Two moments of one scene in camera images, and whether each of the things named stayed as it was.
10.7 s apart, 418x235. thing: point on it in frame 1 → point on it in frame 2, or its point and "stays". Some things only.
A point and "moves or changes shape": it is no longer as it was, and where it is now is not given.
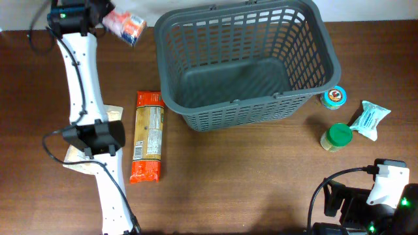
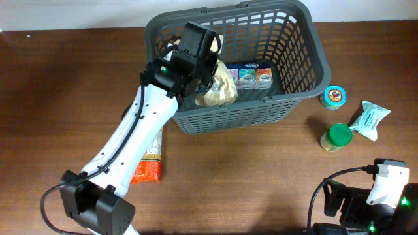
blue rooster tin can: (334, 98) stays
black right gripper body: (372, 219) stays
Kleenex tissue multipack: (125, 25) → (252, 76)
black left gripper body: (106, 6) → (206, 67)
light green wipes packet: (367, 123) stays
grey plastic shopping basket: (231, 64) moves or changes shape
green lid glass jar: (339, 135) stays
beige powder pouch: (78, 160) → (223, 89)
